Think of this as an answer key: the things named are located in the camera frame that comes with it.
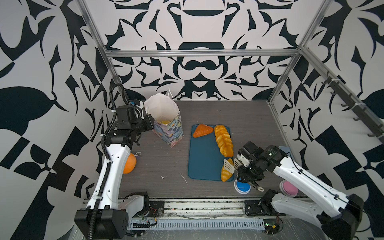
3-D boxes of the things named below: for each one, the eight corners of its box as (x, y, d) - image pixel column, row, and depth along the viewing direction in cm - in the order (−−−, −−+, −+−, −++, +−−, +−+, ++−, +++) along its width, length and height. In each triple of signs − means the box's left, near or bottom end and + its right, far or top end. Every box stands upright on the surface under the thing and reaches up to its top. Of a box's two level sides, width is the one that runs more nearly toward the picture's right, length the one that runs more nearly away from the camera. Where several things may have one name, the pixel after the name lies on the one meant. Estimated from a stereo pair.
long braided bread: (217, 157, 92) (218, 154, 90) (214, 128, 106) (214, 125, 103) (233, 157, 92) (234, 154, 90) (228, 128, 106) (229, 125, 103)
